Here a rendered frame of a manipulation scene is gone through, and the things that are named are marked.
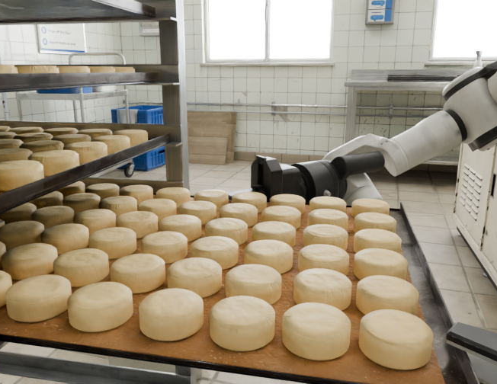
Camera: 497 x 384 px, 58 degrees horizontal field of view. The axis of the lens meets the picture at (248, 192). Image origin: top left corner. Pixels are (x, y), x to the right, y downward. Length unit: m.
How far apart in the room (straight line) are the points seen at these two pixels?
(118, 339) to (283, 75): 4.60
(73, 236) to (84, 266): 0.09
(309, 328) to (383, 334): 0.05
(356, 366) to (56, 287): 0.25
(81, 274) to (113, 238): 0.07
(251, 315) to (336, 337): 0.06
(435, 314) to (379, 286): 0.05
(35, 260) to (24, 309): 0.08
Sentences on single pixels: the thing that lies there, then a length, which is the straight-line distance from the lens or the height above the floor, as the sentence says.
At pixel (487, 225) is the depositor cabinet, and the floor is 0.27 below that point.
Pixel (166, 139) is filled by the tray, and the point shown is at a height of 0.87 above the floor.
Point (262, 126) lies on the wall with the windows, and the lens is 4.97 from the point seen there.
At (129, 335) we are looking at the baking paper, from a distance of 0.37.
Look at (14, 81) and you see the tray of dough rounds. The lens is 0.43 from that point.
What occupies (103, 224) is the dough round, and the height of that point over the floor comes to 0.79.
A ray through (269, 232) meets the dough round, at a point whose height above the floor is 0.79.
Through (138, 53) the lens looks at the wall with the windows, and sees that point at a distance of 5.51.
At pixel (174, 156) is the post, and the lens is 0.73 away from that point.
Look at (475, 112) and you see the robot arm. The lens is 0.86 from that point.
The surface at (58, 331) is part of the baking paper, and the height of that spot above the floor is 0.77.
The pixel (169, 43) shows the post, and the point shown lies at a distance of 0.72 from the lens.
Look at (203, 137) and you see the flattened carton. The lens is 4.97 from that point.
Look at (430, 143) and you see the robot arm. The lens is 0.86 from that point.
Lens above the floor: 0.97
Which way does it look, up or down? 15 degrees down
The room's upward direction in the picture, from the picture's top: straight up
